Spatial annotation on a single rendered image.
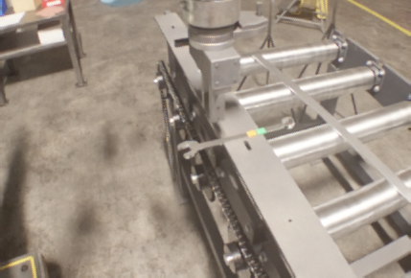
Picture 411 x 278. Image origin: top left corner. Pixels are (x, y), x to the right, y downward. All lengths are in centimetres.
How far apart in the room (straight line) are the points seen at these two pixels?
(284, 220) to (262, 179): 10
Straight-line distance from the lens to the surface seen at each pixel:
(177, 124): 119
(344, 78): 149
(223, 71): 50
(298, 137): 110
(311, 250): 55
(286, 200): 59
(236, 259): 83
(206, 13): 48
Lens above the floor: 164
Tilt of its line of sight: 40 degrees down
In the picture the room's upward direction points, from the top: 2 degrees counter-clockwise
